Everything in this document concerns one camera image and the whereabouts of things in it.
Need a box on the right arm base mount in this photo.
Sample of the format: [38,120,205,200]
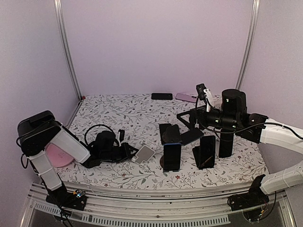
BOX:
[227,174,269,211]

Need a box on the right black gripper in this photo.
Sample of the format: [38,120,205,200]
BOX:
[177,105,239,131]

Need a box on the right aluminium frame post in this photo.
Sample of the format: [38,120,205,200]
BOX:
[235,0,260,90]

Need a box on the left aluminium frame post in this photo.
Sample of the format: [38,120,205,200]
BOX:
[54,0,82,101]

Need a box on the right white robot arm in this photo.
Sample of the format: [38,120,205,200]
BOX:
[183,84,303,206]

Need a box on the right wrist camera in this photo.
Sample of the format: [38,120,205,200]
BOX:
[196,83,214,112]

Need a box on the pink bowl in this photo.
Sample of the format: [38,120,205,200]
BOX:
[45,144,74,167]

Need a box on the purple phone at back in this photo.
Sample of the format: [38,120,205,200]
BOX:
[175,93,196,103]

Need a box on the black folding phone stand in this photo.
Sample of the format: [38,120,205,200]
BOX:
[192,146,215,170]

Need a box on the blue phone under stand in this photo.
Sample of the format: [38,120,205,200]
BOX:
[159,123,172,145]

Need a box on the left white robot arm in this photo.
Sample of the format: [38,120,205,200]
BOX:
[16,111,138,205]

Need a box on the black phone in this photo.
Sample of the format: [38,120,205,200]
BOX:
[198,136,216,169]
[219,130,234,158]
[151,93,173,100]
[163,143,182,159]

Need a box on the aluminium frame post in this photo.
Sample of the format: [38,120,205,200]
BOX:
[235,0,260,90]
[54,0,82,101]

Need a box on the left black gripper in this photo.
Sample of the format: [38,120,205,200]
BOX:
[101,142,139,163]

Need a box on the white patterned plate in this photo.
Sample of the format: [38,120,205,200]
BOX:
[213,99,222,110]

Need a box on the front aluminium rail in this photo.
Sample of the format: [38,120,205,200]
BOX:
[20,183,296,227]

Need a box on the floral table mat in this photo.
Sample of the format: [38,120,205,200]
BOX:
[57,94,267,190]

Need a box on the black stand wooden base front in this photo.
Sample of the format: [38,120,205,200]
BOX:
[160,156,180,172]

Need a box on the silver phone stand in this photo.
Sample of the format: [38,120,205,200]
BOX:
[132,145,155,165]

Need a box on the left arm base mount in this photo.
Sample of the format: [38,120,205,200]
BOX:
[46,186,87,211]

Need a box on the black phone front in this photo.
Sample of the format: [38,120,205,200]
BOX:
[198,136,216,169]

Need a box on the left black braided cable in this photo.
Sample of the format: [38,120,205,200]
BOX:
[84,124,119,147]

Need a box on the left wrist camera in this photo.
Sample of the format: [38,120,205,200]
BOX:
[117,129,125,146]

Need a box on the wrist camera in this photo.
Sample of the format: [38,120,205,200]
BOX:
[196,83,214,112]
[117,129,125,146]

